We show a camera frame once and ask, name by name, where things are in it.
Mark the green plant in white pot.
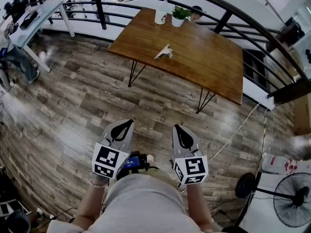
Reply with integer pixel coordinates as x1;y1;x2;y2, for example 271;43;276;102
171;5;193;28

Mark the cardboard box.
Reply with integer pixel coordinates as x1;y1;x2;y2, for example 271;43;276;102
293;93;311;135

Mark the yellow black striped cable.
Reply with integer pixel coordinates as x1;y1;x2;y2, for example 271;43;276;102
255;108;268;177

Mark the person's left forearm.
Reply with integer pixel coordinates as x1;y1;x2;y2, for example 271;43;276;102
72;178;110;230

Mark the person's left hand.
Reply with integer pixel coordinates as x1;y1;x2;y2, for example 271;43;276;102
91;170;109;185

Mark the black device with blue screen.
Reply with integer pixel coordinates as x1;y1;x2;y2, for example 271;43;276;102
116;150;151;181

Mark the black round stool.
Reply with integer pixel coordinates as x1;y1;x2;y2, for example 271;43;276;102
4;210;31;233

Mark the black flat device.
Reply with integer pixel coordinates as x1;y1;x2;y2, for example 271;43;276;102
19;11;39;30

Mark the white bottle with penguin print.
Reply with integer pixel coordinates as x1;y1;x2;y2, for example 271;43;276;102
154;0;169;25

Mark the black hairpin table leg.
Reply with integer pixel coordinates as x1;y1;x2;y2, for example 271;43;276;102
128;60;147;88
196;87;216;115

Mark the person's grey shirt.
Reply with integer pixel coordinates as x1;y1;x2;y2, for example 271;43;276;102
46;173;219;233

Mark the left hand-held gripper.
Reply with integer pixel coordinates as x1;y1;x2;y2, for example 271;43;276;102
91;119;135;179

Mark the white plastic bag red print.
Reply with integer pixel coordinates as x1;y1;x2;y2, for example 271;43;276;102
261;151;311;176

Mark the brown wooden table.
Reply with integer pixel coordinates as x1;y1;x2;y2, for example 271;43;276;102
19;0;311;105

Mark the black standing fan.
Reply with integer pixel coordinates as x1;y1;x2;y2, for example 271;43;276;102
235;172;311;228

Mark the black floor stand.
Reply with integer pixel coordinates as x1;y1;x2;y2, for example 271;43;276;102
221;190;255;233

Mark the black cubby shelf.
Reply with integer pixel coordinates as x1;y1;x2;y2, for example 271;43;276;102
242;49;273;94

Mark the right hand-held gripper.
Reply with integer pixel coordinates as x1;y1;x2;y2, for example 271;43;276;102
171;124;209;185

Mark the pale bead bracelet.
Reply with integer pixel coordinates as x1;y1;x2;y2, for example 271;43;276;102
88;179;109;189

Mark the white wire rack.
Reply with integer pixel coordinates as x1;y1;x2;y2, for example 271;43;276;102
0;198;25;218

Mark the white power strip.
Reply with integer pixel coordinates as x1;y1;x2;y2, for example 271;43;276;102
36;207;56;220

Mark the person's right forearm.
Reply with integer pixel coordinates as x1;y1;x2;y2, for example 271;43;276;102
186;182;214;232

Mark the white desk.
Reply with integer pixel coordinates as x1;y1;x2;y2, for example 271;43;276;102
8;0;76;73

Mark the white cable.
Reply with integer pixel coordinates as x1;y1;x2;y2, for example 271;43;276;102
206;103;260;162

